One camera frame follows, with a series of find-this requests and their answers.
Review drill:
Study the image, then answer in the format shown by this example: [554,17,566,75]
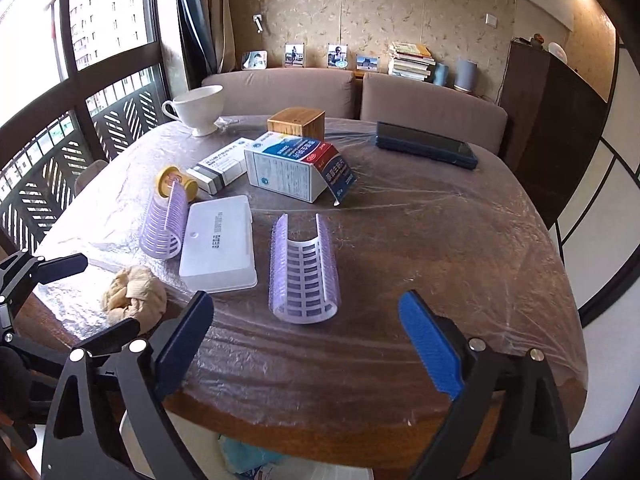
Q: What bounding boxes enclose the purple hair roller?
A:
[269,213,342,325]
[138,182,188,261]

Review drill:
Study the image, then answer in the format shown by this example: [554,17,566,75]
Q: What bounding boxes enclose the white grey-striped medicine box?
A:
[186,136,256,196]

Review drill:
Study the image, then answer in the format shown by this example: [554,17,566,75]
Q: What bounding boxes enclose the white footed cup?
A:
[161,85,224,137]

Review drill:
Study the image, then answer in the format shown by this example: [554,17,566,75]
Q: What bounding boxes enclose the dark wooden cabinet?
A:
[498,37,610,231]

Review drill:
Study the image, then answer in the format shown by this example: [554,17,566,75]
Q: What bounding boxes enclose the grey cylindrical speaker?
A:
[454,57,480,94]

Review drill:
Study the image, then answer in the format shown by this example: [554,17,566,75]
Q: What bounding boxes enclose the light brown square box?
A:
[267,107,327,142]

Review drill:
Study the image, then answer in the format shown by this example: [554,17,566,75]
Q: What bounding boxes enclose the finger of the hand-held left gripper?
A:
[0,249,89,306]
[10,317,142,376]

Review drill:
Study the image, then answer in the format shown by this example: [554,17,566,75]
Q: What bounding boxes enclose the smartphone in blue case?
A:
[375,121,479,168]

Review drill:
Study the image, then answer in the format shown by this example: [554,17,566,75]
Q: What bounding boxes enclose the blue red white medicine box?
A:
[243,131,357,207]

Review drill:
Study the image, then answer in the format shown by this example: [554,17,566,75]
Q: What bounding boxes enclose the dark balcony railing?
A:
[0,65,162,256]

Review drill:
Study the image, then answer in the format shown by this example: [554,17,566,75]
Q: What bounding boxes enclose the white plastic bin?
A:
[119,410,376,480]

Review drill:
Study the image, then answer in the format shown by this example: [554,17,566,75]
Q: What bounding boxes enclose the light blue bag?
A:
[218,435,286,476]

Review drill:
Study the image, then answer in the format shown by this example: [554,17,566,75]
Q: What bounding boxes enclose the white plastic case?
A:
[178,195,259,295]

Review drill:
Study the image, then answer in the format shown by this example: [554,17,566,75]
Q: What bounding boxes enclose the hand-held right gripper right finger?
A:
[398,290,572,480]

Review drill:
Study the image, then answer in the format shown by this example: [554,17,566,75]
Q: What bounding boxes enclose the crumpled beige cloth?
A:
[101,265,168,333]

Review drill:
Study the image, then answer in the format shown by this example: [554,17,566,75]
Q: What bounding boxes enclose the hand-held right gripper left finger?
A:
[40,290,216,480]

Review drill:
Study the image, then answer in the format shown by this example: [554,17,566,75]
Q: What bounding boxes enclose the short brown sofa cushion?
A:
[360,72,509,156]

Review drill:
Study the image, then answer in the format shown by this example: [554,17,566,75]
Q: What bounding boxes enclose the dark curtain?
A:
[176,0,218,91]

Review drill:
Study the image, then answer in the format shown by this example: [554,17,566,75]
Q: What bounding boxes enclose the beige curtain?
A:
[192,0,228,75]

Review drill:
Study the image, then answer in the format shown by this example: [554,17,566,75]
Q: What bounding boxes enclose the long brown sofa cushion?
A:
[201,68,357,121]

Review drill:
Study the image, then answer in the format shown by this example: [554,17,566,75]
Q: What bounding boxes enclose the apartment building outside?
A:
[67,0,151,71]

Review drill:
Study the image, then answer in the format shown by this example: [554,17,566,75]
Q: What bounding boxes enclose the stack of books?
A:
[387,41,437,82]

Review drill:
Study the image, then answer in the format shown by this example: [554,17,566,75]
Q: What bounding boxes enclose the grey chair back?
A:
[74,160,109,196]

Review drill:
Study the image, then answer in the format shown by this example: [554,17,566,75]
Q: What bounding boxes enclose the white panel sliding door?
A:
[550,35,640,323]

